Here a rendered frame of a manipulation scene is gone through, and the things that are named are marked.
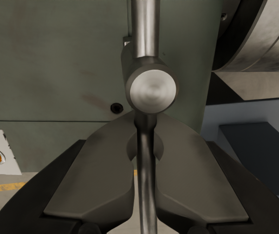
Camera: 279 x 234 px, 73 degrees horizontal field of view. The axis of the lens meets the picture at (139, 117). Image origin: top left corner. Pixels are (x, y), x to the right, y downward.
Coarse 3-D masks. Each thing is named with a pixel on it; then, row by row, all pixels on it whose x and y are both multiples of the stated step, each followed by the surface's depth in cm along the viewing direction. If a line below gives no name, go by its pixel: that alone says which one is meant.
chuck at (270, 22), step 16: (256, 0) 19; (272, 0) 18; (240, 16) 22; (256, 16) 19; (272, 16) 19; (224, 32) 27; (240, 32) 22; (256, 32) 20; (272, 32) 20; (224, 48) 27; (240, 48) 22; (256, 48) 22; (224, 64) 27; (240, 64) 26
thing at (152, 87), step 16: (128, 48) 11; (128, 64) 8; (144, 64) 7; (160, 64) 7; (128, 80) 7; (144, 80) 7; (160, 80) 7; (176, 80) 7; (128, 96) 7; (144, 96) 7; (160, 96) 8; (176, 96) 8; (144, 112) 8; (160, 112) 8
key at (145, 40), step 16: (144, 0) 7; (144, 16) 7; (144, 32) 8; (144, 48) 8; (144, 128) 10; (144, 144) 11; (144, 160) 11; (144, 176) 11; (144, 192) 12; (144, 208) 12; (144, 224) 12
